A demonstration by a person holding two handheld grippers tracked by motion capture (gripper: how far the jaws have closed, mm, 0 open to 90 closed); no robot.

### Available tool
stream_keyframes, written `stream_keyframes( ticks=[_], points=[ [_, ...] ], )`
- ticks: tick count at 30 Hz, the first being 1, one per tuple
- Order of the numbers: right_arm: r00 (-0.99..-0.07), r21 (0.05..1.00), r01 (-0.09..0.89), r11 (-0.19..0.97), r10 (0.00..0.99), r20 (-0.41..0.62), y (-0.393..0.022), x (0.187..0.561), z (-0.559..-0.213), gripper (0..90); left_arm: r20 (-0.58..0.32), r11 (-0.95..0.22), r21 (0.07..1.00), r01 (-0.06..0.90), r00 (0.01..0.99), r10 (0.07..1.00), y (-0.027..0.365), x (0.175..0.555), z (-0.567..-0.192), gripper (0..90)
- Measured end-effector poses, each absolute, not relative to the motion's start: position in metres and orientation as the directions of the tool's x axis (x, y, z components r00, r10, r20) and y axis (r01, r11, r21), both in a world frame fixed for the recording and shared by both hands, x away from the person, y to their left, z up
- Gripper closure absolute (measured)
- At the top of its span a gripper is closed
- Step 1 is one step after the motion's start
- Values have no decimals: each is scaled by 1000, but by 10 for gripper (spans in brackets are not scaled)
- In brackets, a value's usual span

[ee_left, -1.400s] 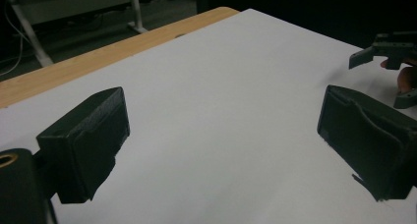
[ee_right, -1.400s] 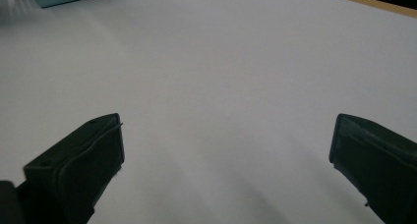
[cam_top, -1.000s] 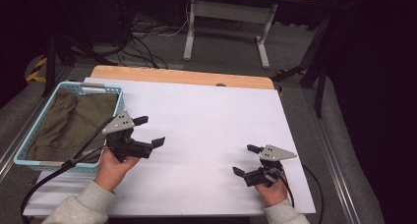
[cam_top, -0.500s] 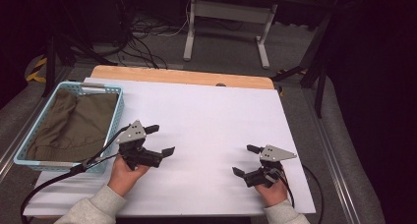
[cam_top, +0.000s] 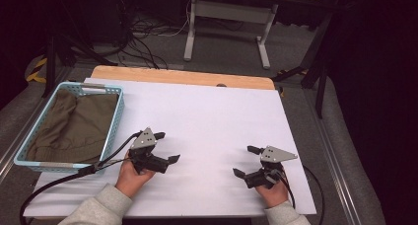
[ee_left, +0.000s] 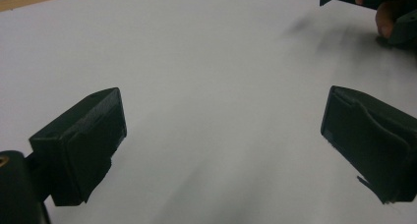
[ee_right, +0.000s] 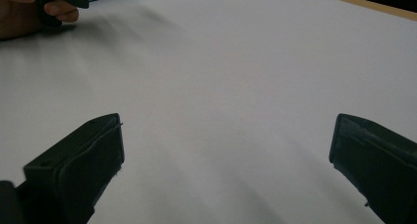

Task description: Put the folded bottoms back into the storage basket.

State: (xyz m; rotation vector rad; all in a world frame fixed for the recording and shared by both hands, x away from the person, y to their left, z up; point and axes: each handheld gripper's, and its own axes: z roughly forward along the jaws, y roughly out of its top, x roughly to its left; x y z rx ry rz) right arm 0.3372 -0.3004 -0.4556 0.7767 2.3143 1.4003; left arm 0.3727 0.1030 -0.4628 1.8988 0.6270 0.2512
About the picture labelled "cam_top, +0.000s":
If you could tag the person's right hand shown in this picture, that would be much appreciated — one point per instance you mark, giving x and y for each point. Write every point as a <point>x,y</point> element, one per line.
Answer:
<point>274,196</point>

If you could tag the olive green pants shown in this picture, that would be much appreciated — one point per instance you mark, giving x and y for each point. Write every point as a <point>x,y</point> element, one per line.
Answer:
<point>75,129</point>

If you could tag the light blue plastic basket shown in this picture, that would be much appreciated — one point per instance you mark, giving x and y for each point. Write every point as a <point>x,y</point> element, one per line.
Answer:
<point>113,133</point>

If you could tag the black tripod stand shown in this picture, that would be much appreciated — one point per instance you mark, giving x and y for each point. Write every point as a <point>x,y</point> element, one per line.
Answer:
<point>51,63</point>

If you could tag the yellow black hazard tape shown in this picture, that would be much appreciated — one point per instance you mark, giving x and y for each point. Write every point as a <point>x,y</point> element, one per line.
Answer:
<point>38,65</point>

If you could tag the person's left hand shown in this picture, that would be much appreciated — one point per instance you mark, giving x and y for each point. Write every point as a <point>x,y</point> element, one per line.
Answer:
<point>129,182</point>

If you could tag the white board cover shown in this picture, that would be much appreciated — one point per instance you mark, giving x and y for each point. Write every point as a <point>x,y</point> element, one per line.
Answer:
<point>213,119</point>

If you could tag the metal floor rail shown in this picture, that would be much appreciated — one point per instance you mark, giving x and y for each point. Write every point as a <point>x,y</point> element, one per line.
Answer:
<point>338,172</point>
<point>13,151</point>

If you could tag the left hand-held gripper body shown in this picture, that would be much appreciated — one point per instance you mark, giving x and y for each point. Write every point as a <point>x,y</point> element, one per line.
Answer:
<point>144,152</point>

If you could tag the white metal desk frame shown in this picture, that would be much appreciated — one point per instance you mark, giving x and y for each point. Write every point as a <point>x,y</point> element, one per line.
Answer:
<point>230,12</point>

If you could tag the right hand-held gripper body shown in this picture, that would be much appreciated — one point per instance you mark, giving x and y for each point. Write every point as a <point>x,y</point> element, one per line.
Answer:
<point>274,155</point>

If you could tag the black metal stand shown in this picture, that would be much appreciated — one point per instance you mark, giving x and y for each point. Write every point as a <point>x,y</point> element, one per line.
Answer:
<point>312,70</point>

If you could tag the wooden table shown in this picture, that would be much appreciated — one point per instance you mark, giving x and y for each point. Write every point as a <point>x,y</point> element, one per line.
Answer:
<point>171,76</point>

